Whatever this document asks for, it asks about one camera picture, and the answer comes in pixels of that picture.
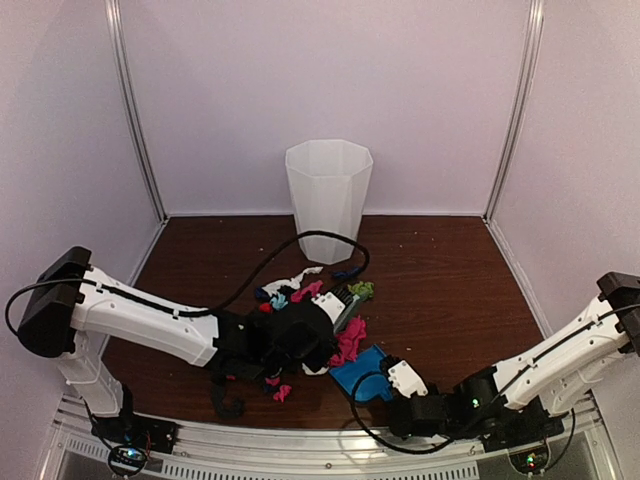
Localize mint green hand brush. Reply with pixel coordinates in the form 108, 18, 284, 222
332, 287, 364, 334

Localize large pink paper scrap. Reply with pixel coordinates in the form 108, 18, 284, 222
329, 316, 367, 368

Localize blue plastic dustpan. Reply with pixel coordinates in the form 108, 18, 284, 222
329, 345, 392, 406

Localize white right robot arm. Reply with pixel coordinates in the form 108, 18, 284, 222
386, 272, 639, 449

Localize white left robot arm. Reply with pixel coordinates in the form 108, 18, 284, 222
15, 246, 346, 444

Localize light blue paper scrap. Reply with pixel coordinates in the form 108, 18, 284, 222
270, 293, 288, 311

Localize pink paper strip scrap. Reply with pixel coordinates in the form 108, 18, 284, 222
290, 280, 323, 303

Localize long white paper scrap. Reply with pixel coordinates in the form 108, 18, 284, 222
262, 266, 324, 296

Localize small pink scrap near front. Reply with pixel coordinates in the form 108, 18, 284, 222
273, 384, 292, 403

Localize green paper scrap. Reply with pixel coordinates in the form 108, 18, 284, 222
348, 281, 375, 301

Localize dark blue paper scrap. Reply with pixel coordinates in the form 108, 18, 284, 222
331, 267, 361, 280

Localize black curled paper scrap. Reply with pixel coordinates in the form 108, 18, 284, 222
210, 384, 245, 420

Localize translucent white waste bin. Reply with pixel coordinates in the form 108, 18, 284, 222
285, 139, 373, 240

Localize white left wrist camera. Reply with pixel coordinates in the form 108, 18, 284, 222
311, 292, 347, 326

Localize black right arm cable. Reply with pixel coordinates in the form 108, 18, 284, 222
347, 359, 640, 456

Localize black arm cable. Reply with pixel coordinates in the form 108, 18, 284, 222
347, 359, 640, 456
4, 229, 372, 351

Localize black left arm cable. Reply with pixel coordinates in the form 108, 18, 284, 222
4, 229, 372, 351

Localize aluminium left frame rail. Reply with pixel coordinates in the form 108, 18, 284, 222
104, 0, 169, 284

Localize aluminium frame rail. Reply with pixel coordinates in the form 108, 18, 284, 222
482, 0, 545, 323
104, 0, 169, 284

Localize aluminium right frame rail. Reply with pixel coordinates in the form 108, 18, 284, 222
482, 0, 545, 323

